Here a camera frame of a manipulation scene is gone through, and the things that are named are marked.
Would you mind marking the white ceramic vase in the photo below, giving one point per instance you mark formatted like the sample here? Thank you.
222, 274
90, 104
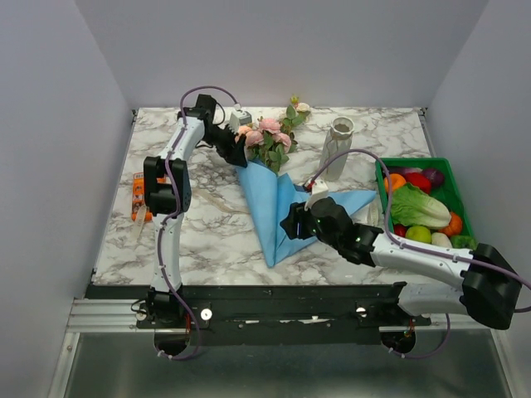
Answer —
338, 140

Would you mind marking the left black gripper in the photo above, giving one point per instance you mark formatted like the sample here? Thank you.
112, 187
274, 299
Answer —
236, 156

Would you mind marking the orange pumpkin toy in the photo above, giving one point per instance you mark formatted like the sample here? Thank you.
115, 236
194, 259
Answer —
454, 227

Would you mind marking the green lettuce toy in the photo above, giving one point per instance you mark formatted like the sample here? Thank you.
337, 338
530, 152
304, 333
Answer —
413, 207

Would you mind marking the green apple toy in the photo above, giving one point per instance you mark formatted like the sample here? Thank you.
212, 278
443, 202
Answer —
419, 233

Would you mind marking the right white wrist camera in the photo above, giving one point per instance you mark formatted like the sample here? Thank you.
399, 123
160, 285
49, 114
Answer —
317, 190

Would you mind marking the orange packet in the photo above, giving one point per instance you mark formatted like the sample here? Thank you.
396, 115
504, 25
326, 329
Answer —
138, 196

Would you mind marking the aluminium rail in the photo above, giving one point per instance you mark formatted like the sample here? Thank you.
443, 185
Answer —
89, 316

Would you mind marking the orange pepper toy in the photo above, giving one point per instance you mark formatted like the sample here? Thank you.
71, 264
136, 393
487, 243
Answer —
393, 182

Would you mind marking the blue wrapping paper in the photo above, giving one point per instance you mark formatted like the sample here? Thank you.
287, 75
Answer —
269, 197

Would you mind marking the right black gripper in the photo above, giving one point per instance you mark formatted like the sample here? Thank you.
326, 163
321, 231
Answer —
296, 213

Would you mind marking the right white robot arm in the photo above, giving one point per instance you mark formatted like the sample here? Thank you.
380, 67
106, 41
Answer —
479, 283

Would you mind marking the green pepper toy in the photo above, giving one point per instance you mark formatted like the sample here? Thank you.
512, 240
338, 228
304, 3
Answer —
463, 242

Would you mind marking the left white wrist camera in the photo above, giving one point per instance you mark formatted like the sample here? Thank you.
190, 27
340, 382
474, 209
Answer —
238, 118

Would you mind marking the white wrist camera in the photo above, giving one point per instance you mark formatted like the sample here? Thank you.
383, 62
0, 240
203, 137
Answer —
317, 190
238, 118

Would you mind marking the pink flower bouquet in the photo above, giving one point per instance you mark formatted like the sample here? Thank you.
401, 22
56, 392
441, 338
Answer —
267, 142

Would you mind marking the red pepper toy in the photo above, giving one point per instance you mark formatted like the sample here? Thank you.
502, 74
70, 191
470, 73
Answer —
420, 181

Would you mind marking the white radish toy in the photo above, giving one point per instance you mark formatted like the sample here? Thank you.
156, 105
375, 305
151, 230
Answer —
441, 240

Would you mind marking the purple onion toy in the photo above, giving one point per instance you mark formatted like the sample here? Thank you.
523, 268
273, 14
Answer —
435, 176

